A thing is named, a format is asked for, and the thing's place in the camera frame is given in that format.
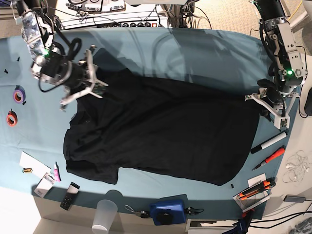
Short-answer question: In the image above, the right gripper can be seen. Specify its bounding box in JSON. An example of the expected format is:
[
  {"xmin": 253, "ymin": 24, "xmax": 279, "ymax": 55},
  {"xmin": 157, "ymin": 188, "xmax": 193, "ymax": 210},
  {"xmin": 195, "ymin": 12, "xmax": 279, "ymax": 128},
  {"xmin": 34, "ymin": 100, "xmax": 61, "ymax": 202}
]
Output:
[{"xmin": 60, "ymin": 45, "xmax": 108, "ymax": 112}]

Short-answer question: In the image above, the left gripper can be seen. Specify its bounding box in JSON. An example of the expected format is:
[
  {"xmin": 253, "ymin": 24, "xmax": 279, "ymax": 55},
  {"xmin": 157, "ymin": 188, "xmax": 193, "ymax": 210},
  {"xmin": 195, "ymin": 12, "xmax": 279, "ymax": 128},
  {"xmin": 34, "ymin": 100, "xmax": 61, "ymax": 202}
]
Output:
[{"xmin": 245, "ymin": 78, "xmax": 300, "ymax": 129}]

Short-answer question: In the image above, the black t-shirt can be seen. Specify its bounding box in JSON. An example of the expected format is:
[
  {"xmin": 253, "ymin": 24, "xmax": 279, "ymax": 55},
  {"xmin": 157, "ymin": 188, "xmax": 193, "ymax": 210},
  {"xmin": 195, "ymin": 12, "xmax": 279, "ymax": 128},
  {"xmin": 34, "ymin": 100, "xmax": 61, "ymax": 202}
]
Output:
[{"xmin": 63, "ymin": 69, "xmax": 260, "ymax": 186}]

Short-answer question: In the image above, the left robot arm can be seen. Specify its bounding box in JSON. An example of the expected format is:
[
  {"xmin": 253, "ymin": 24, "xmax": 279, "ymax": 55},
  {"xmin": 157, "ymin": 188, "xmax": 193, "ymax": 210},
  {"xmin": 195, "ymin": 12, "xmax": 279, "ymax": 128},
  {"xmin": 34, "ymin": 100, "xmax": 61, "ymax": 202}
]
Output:
[{"xmin": 245, "ymin": 0, "xmax": 308, "ymax": 130}]

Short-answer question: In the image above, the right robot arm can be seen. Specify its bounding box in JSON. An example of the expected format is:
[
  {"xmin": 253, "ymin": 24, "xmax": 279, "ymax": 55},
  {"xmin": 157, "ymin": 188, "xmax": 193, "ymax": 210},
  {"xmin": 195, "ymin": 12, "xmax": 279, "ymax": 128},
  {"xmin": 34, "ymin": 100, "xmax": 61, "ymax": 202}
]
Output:
[{"xmin": 10, "ymin": 0, "xmax": 108, "ymax": 111}]

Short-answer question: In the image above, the black and white marker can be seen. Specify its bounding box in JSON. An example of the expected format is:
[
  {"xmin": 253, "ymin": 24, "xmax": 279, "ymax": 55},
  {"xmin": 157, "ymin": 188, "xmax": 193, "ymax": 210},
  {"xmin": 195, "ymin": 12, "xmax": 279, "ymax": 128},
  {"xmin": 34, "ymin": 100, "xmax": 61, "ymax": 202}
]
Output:
[{"xmin": 250, "ymin": 130, "xmax": 289, "ymax": 154}]

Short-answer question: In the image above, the purple tape roll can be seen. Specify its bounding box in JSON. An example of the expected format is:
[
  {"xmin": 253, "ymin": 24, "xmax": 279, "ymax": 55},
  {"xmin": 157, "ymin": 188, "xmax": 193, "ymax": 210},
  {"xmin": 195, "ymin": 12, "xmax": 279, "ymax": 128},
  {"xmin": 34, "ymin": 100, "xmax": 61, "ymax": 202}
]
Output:
[{"xmin": 13, "ymin": 85, "xmax": 26, "ymax": 105}]

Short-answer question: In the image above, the orange tape roll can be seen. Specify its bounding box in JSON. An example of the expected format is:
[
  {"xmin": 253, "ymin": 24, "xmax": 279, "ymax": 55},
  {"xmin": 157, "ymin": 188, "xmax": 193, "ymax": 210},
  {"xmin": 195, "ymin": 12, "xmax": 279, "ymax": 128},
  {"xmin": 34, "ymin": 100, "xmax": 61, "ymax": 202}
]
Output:
[{"xmin": 6, "ymin": 110, "xmax": 18, "ymax": 127}]

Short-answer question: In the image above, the orange utility knife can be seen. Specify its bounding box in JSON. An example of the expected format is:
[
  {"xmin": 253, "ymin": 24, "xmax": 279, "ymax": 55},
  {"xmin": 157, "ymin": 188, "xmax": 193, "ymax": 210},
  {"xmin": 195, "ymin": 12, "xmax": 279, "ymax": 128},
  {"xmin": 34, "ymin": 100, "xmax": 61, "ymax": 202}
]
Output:
[{"xmin": 236, "ymin": 177, "xmax": 276, "ymax": 200}]

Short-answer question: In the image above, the white paper sheet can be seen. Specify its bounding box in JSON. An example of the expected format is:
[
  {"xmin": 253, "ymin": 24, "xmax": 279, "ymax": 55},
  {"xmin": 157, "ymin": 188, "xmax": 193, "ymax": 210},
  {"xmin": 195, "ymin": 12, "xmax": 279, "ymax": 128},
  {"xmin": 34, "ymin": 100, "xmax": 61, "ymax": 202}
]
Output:
[{"xmin": 19, "ymin": 152, "xmax": 51, "ymax": 178}]

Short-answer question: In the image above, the pink packaged item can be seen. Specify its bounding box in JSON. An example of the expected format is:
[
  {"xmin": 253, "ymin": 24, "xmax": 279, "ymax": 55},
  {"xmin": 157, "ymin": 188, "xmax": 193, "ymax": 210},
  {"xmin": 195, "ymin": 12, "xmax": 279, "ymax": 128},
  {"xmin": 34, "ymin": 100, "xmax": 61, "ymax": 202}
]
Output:
[{"xmin": 53, "ymin": 162, "xmax": 61, "ymax": 182}]

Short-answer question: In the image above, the small black remote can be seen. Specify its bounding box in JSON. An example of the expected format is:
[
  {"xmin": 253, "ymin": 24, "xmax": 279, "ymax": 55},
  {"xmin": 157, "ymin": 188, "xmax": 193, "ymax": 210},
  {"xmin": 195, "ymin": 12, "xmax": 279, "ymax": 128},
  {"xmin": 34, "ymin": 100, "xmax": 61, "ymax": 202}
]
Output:
[{"xmin": 60, "ymin": 182, "xmax": 80, "ymax": 210}]

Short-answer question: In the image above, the small brass battery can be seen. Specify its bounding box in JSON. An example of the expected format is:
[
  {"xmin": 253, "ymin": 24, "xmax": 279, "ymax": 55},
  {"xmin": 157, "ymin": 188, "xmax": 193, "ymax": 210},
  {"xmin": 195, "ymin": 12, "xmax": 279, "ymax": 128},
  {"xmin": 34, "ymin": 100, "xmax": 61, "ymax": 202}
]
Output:
[{"xmin": 22, "ymin": 168, "xmax": 33, "ymax": 173}]

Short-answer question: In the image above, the white card package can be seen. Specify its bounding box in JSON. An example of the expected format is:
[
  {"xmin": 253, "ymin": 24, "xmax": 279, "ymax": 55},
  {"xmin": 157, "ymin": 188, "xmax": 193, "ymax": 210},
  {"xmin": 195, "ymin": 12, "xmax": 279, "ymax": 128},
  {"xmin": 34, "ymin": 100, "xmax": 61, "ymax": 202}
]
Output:
[{"xmin": 34, "ymin": 173, "xmax": 55, "ymax": 198}]

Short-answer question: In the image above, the translucent plastic cup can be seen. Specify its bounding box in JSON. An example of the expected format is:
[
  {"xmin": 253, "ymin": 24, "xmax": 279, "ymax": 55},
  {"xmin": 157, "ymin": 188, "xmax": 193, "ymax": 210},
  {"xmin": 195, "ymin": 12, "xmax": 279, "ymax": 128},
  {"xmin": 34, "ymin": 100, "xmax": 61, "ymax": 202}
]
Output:
[{"xmin": 92, "ymin": 199, "xmax": 118, "ymax": 234}]

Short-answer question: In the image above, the blue box with knob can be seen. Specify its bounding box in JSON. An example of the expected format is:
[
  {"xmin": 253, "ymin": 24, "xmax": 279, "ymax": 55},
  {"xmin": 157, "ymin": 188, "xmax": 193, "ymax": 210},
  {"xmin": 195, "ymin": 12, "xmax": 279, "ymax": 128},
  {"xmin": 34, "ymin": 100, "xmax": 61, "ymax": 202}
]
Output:
[{"xmin": 149, "ymin": 199, "xmax": 187, "ymax": 226}]

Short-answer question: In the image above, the orange handled screwdriver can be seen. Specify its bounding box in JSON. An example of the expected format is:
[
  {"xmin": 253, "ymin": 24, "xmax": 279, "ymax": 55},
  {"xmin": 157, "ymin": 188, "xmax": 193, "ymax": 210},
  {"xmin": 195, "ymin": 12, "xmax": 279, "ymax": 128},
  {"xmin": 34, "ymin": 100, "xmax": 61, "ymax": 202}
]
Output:
[{"xmin": 252, "ymin": 145, "xmax": 286, "ymax": 171}]

